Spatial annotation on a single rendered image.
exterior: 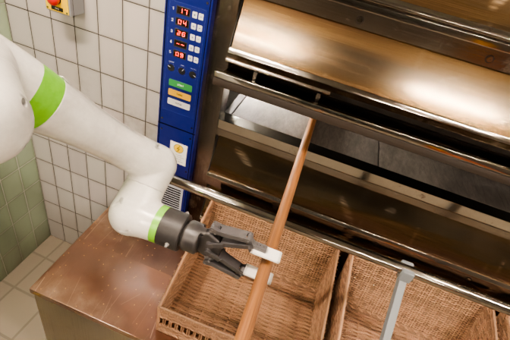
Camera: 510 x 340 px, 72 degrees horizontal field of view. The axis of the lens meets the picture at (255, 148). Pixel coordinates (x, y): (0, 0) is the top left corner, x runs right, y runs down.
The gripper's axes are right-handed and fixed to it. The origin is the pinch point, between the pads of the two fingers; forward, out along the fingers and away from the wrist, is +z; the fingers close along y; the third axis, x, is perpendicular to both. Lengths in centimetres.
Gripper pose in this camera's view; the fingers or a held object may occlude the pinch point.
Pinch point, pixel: (265, 265)
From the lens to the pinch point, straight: 86.7
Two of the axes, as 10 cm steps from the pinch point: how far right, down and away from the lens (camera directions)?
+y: -2.1, 7.9, 5.8
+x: -2.8, 5.2, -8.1
